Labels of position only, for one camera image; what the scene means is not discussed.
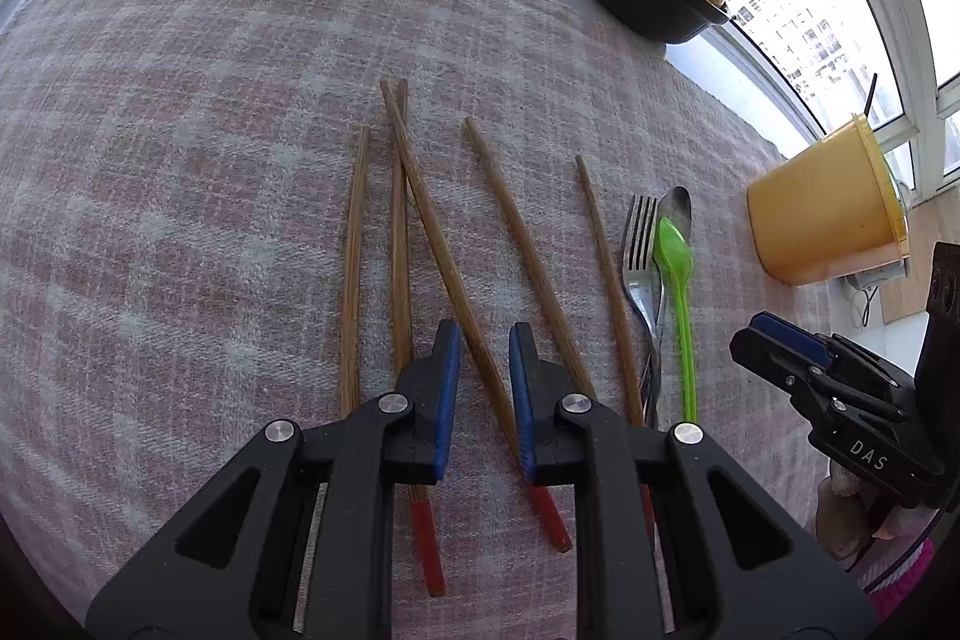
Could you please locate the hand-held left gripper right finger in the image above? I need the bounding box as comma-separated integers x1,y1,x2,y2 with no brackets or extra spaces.
509,322,878,640

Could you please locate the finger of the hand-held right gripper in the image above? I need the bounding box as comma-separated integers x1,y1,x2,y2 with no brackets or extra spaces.
751,310,913,402
730,326,902,432

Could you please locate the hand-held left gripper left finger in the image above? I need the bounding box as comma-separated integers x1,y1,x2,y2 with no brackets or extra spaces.
86,319,463,640

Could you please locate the green plastic spoon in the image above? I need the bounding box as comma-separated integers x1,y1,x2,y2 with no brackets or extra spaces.
652,215,700,426

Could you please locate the wooden chopstick red end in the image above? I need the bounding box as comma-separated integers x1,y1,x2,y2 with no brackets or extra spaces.
388,79,448,598
379,79,575,553

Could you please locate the yellow plastic container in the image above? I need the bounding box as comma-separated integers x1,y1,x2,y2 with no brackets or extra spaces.
747,113,912,287

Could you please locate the metal spoon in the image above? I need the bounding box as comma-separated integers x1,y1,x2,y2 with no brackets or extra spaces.
646,185,693,428

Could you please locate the metal fork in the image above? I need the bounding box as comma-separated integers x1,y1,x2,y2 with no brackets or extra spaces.
621,194,665,428

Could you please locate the person's right forearm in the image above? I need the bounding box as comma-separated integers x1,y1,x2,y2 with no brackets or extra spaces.
872,539,937,621

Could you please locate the person's right hand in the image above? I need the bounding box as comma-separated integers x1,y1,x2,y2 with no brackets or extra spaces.
816,466,935,573

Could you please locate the pink plaid cloth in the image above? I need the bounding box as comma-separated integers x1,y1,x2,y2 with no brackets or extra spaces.
0,0,835,640

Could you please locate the white plug with cable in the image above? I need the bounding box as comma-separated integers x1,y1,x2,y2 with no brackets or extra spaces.
844,261,905,327

